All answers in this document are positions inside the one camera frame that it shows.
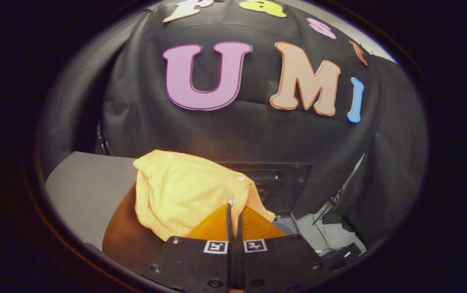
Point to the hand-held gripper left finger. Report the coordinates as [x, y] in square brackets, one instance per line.
[192, 260]

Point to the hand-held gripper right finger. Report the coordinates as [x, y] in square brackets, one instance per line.
[278, 260]

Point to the orange shirt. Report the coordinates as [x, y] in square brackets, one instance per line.
[180, 191]

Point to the black box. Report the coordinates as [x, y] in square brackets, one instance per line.
[341, 255]

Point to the beige and black cabinet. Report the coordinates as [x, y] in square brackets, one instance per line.
[86, 191]

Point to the black backdrop cloth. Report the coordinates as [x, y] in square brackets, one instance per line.
[241, 130]

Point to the metal backdrop stand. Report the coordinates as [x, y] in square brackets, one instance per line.
[102, 140]

